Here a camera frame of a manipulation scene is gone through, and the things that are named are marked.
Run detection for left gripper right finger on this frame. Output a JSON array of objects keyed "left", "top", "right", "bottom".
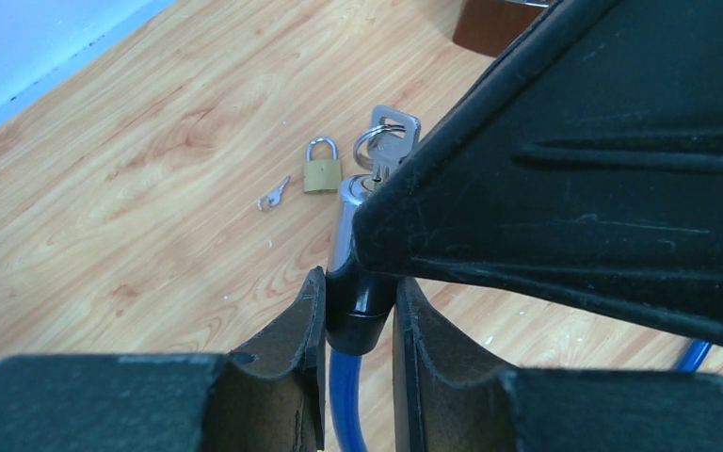
[{"left": 393, "top": 279, "right": 723, "bottom": 451}]

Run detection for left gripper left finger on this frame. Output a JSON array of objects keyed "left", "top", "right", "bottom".
[{"left": 0, "top": 268, "right": 327, "bottom": 451}]

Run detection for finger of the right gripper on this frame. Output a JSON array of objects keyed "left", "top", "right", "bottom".
[{"left": 353, "top": 1, "right": 723, "bottom": 347}]

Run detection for blue cable lock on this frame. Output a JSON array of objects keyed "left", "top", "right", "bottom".
[{"left": 327, "top": 175, "right": 698, "bottom": 451}]

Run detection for small silver key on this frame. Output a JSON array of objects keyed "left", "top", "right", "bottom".
[{"left": 257, "top": 175, "right": 291, "bottom": 213}]

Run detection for silver cable lock keys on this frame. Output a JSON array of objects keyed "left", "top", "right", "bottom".
[{"left": 353, "top": 105, "right": 421, "bottom": 191}]

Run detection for small brass padlock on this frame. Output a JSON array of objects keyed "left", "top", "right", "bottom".
[{"left": 302, "top": 137, "right": 343, "bottom": 194}]

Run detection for brown wooden metronome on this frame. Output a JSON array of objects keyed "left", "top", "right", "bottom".
[{"left": 452, "top": 0, "right": 554, "bottom": 57}]

